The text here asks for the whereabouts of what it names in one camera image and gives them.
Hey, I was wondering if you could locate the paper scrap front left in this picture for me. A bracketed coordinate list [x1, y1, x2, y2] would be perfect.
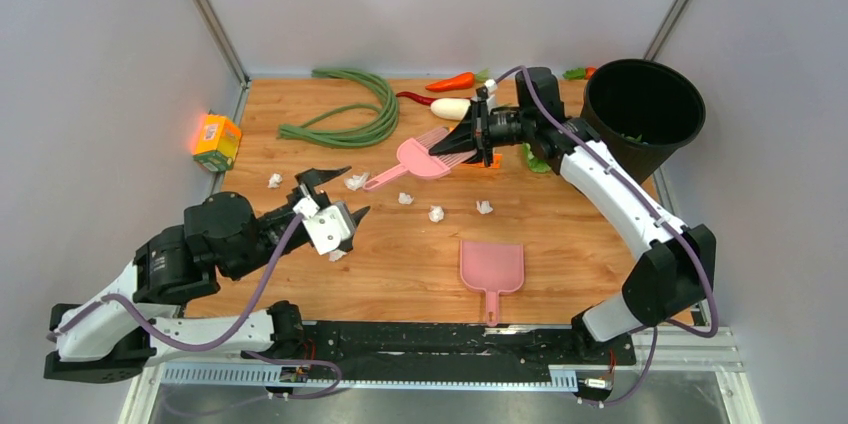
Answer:
[328, 250, 347, 262]

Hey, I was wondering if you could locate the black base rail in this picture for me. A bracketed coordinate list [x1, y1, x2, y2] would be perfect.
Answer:
[263, 321, 636, 383]

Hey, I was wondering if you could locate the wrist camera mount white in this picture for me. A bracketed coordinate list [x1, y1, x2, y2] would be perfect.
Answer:
[483, 79, 498, 94]
[294, 197, 352, 255]

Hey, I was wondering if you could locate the orange box on table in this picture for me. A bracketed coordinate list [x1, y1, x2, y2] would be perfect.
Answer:
[462, 153, 503, 169]

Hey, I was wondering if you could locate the carrot behind bin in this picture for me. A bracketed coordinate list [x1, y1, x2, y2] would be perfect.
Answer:
[562, 67, 597, 81]

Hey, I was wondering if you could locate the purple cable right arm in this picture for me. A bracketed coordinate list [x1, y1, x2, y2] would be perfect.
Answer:
[495, 65, 721, 339]

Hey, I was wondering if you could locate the black trash bin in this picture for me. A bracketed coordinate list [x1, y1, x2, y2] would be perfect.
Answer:
[580, 59, 706, 184]

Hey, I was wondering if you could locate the pink hand brush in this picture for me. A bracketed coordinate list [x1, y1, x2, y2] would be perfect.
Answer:
[363, 127, 476, 192]

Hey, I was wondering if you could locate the orange yellow sponge pack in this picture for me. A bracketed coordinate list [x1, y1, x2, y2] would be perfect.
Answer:
[192, 114, 243, 173]

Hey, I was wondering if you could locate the paper scrap centre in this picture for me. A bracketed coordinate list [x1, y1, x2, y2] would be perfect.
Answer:
[428, 206, 445, 223]

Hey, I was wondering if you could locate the orange carrot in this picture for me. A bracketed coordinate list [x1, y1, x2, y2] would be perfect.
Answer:
[425, 69, 489, 93]

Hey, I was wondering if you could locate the napa cabbage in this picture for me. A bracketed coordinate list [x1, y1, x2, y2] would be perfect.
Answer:
[522, 143, 551, 174]

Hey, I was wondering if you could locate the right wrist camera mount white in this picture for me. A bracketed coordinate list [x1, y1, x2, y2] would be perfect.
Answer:
[483, 79, 498, 94]

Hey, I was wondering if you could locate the paper scrap far left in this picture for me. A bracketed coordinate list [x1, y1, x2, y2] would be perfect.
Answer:
[267, 173, 283, 189]

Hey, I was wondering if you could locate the white radish with leaves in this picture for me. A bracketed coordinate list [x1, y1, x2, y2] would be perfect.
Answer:
[430, 98, 471, 121]

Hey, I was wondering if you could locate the green long beans bundle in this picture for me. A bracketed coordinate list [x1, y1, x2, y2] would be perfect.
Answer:
[277, 68, 400, 149]

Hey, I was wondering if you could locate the paper scrap near brush handle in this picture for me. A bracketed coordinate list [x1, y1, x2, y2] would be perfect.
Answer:
[344, 173, 370, 191]

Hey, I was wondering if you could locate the paper scrap right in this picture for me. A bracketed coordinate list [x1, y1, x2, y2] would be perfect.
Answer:
[476, 200, 494, 215]

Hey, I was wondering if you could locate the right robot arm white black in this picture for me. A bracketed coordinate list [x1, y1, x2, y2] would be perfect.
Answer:
[429, 66, 717, 363]

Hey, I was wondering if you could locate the paper scrap small middle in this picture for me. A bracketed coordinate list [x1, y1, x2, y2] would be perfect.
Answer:
[398, 192, 414, 205]

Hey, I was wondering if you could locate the red chili pepper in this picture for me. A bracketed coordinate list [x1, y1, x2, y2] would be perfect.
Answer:
[395, 91, 437, 106]

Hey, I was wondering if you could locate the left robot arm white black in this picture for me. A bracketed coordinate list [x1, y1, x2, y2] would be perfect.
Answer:
[43, 169, 366, 384]

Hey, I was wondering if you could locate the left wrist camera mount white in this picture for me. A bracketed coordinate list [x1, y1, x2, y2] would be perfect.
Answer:
[294, 197, 352, 255]

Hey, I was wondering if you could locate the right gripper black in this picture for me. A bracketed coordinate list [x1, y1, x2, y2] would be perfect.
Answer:
[429, 98, 535, 167]

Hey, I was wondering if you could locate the pink dustpan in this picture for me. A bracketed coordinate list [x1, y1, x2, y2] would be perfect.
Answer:
[459, 240, 525, 327]

